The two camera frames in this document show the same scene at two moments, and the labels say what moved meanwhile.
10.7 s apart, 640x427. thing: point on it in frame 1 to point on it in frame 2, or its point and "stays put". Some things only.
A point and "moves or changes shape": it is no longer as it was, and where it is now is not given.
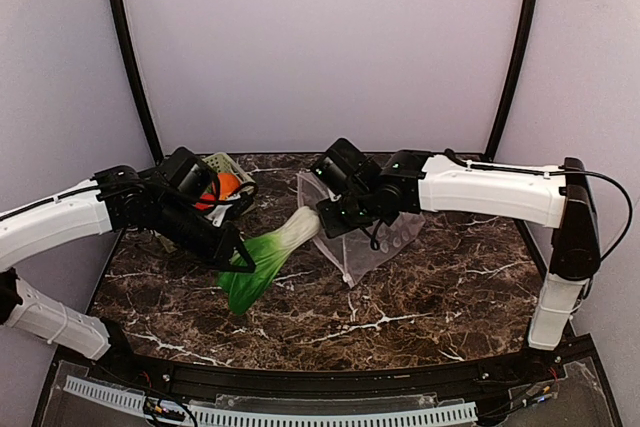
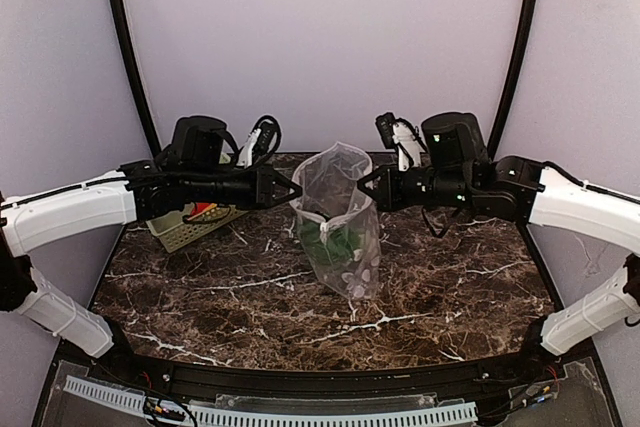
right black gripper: (335, 217) to (393, 188)
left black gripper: (220, 245) to (264, 189)
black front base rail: (559, 383) stays put
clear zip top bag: (353, 251) moves or changes shape
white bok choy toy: (269, 252) to (337, 246)
